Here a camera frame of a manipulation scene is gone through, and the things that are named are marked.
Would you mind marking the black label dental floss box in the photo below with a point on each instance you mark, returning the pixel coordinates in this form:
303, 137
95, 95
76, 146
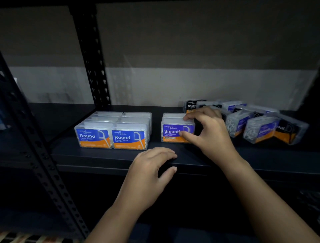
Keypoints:
190, 106

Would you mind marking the person's right hand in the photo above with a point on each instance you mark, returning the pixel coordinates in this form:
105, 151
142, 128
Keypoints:
216, 140

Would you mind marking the person's right forearm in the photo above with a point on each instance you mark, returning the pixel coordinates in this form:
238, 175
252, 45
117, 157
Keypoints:
267, 205

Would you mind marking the group of floss boxes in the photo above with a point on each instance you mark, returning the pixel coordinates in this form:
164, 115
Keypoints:
93, 137

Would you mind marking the blue label dental floss box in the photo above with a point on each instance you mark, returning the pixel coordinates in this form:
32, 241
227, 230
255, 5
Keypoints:
171, 132

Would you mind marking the person's left hand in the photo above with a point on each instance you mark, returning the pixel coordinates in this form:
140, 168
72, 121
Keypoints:
142, 185

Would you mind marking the dark metal shelf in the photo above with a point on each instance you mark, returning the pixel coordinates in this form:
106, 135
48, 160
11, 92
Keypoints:
107, 157

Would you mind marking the person's left forearm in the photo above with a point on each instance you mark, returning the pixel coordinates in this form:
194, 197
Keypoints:
112, 225

